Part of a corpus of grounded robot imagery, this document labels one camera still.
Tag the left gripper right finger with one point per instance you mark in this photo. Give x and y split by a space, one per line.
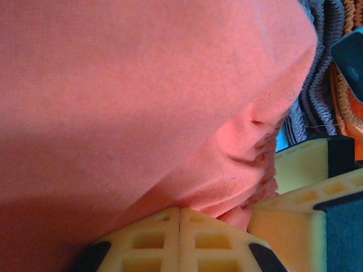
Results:
188 243

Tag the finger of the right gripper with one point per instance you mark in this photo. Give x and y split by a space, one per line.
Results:
300 167
283 226

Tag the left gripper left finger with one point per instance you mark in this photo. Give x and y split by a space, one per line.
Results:
170 243

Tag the pink shorts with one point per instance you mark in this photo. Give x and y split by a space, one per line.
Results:
320 93

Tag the light orange shorts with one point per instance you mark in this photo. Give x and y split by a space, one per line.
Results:
348 113

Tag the red-orange shorts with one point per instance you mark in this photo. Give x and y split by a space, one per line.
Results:
113 99

